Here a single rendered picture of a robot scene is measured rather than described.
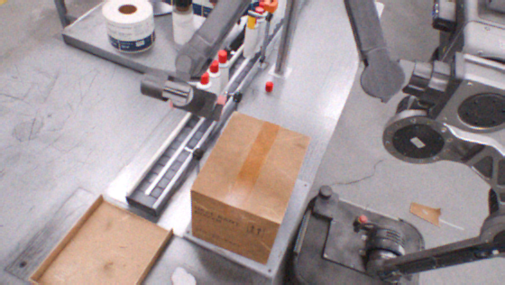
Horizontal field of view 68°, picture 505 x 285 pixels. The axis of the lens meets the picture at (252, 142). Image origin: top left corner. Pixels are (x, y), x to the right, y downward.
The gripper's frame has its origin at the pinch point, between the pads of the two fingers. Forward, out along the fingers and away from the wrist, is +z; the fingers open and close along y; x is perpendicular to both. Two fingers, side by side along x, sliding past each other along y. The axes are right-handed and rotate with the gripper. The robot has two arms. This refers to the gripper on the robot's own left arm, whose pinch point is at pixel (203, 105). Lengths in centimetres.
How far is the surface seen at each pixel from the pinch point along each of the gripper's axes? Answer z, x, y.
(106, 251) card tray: 4, 49, 16
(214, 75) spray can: 26.8, -12.7, 7.7
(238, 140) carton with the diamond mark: 2.1, 6.3, -11.9
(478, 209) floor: 152, 4, -144
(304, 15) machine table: 100, -67, -8
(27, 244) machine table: 0, 54, 38
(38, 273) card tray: -6, 58, 29
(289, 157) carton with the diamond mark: 2.2, 6.5, -26.9
